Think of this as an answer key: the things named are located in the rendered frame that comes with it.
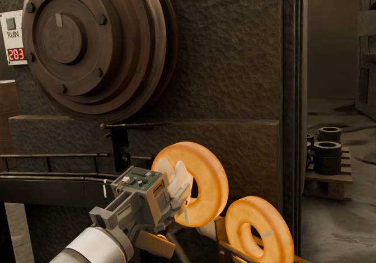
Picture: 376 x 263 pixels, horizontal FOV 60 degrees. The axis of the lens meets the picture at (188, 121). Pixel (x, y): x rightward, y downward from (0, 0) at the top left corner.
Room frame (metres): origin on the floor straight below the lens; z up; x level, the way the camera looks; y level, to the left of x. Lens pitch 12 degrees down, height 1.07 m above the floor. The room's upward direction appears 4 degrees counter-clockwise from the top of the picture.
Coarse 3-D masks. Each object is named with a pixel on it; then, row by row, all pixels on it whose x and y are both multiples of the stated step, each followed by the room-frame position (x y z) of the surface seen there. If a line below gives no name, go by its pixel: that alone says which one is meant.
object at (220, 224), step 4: (224, 216) 0.64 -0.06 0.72; (216, 220) 0.62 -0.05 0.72; (220, 220) 0.62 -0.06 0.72; (224, 220) 0.63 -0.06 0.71; (216, 224) 0.62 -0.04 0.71; (220, 224) 0.62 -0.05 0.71; (224, 224) 0.63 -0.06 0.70; (216, 228) 0.62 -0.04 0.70; (220, 228) 0.62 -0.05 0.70; (224, 228) 0.63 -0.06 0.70; (216, 232) 0.62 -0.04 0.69; (220, 232) 0.62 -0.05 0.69; (224, 232) 0.62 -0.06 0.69; (216, 236) 0.62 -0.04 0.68; (220, 236) 0.62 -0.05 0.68; (224, 236) 0.62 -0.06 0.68; (220, 240) 0.62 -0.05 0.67; (224, 240) 0.62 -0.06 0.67; (228, 244) 0.63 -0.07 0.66; (220, 248) 0.61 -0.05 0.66; (220, 256) 0.61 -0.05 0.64; (220, 260) 0.61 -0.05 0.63; (224, 260) 0.61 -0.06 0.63
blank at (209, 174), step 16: (176, 144) 0.57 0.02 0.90; (192, 144) 0.56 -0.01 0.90; (176, 160) 0.56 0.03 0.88; (192, 160) 0.54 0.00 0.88; (208, 160) 0.53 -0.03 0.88; (208, 176) 0.52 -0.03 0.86; (224, 176) 0.53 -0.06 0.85; (208, 192) 0.52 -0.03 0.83; (224, 192) 0.52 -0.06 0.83; (192, 208) 0.54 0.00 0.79; (208, 208) 0.52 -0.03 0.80; (192, 224) 0.54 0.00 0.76
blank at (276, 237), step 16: (240, 208) 0.58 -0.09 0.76; (256, 208) 0.55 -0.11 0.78; (272, 208) 0.55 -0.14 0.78; (240, 224) 0.59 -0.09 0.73; (256, 224) 0.55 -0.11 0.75; (272, 224) 0.52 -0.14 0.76; (240, 240) 0.59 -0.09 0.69; (272, 240) 0.51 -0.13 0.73; (288, 240) 0.51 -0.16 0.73; (256, 256) 0.55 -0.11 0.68; (272, 256) 0.51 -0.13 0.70; (288, 256) 0.50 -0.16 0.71
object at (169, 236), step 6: (174, 228) 0.79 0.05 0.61; (180, 228) 0.79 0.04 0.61; (168, 234) 0.77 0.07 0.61; (174, 234) 0.78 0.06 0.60; (168, 240) 0.76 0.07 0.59; (174, 240) 0.75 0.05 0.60; (180, 246) 0.74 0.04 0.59; (180, 252) 0.72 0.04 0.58; (180, 258) 0.71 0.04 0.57; (186, 258) 0.70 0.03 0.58
